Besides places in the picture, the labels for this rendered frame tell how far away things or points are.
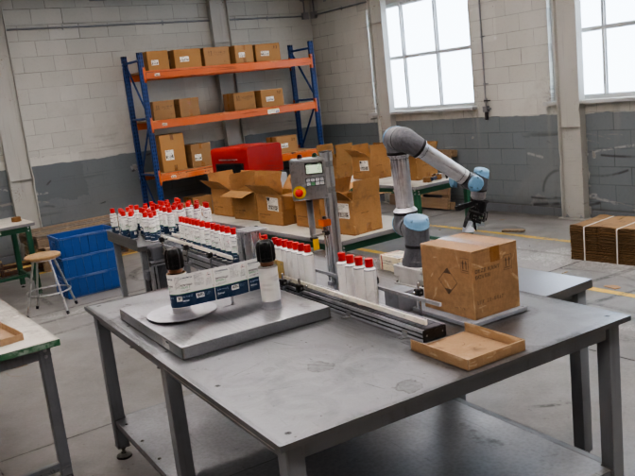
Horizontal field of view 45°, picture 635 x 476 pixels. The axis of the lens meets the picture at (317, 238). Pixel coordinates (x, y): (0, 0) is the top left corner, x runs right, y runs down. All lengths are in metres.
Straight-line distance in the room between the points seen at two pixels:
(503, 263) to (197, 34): 9.09
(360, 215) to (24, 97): 6.41
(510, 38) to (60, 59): 5.79
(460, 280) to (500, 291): 0.17
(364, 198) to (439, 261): 2.21
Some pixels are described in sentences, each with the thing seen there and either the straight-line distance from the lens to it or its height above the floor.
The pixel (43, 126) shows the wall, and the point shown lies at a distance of 10.73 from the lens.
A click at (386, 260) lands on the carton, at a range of 3.92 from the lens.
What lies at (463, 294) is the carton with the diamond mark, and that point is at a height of 0.95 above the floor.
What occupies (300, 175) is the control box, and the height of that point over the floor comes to 1.40.
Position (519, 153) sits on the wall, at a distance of 9.70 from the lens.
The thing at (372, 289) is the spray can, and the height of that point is 0.96.
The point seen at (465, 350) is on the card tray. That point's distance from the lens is 2.72.
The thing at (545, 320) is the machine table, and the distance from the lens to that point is 3.02.
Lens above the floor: 1.78
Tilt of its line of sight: 11 degrees down
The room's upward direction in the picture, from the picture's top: 6 degrees counter-clockwise
